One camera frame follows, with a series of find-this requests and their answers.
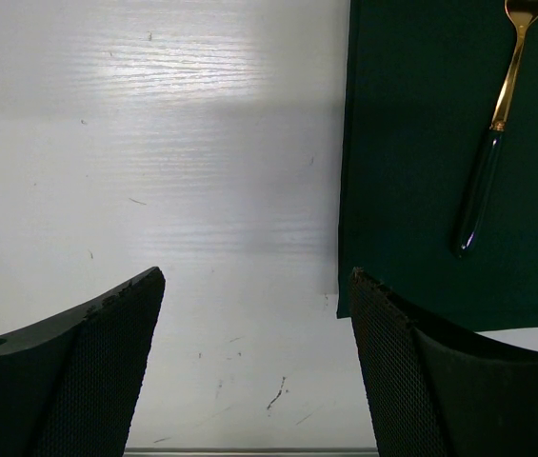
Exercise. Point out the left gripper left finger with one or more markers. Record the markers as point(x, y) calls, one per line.
point(69, 384)

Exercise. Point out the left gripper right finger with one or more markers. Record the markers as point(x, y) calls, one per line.
point(435, 388)

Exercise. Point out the dark green cloth napkin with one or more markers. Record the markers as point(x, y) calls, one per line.
point(423, 80)

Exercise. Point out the gold fork black handle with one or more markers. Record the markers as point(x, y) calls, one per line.
point(474, 203)

